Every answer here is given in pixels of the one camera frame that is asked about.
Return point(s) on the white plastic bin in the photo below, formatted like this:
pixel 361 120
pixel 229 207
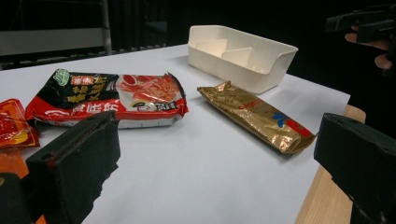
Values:
pixel 267 59

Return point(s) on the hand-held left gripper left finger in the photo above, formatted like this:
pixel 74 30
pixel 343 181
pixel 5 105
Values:
pixel 77 155

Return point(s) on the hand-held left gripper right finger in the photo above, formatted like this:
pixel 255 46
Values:
pixel 361 155

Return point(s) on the orange snack packet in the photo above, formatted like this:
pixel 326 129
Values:
pixel 14 124

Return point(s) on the red and black hotpot packet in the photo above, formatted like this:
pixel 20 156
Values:
pixel 93 93

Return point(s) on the white table mat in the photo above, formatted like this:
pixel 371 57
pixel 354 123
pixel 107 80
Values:
pixel 193 174

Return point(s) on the gold foil packet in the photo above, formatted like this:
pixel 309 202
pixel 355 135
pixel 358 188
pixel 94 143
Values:
pixel 258 116

